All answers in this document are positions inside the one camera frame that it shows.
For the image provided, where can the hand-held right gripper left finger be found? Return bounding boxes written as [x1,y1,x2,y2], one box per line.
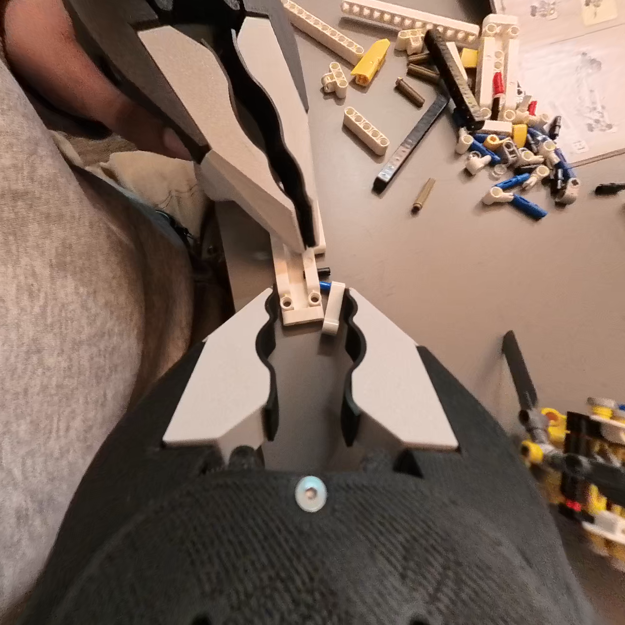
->
[161,286,281,465]

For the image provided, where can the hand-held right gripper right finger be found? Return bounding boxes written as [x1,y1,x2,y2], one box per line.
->
[340,287,460,467]

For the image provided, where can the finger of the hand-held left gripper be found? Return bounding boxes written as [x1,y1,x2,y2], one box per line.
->
[233,16,328,248]
[137,24,314,253]

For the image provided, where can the white lego panel assembly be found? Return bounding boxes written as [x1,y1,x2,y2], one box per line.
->
[271,243,334,327]

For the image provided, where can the small white lego liftarm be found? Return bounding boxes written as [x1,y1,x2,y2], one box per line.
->
[318,280,347,338]

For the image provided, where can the person's left forearm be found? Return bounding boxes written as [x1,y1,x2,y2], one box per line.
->
[2,0,128,135]

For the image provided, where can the white lego cross block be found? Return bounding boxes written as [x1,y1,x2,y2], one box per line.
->
[321,62,349,98]
[395,28,426,54]

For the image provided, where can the short white lego beam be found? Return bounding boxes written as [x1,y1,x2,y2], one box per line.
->
[343,106,390,157]

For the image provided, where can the long white lego beam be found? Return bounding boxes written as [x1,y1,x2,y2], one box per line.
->
[341,0,480,45]
[283,0,365,66]

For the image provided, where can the yellow lego panel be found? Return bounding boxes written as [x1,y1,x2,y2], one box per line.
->
[351,38,391,88]

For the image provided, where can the thin black lego beam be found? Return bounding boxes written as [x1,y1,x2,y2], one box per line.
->
[372,93,450,195]

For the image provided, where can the thick black lego beam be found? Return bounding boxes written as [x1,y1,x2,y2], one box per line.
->
[424,28,491,132]

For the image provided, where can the lego helicopter model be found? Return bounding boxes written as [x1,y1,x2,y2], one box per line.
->
[502,329,625,562]

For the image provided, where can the pile of small lego pieces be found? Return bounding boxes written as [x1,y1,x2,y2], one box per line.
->
[455,110,582,220]

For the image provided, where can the person's left hand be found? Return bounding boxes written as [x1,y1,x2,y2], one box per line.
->
[112,100,197,162]

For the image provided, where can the open instruction booklet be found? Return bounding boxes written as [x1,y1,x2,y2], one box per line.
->
[491,0,625,167]

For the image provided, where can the white lego frame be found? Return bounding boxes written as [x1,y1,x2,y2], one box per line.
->
[474,14,519,123]

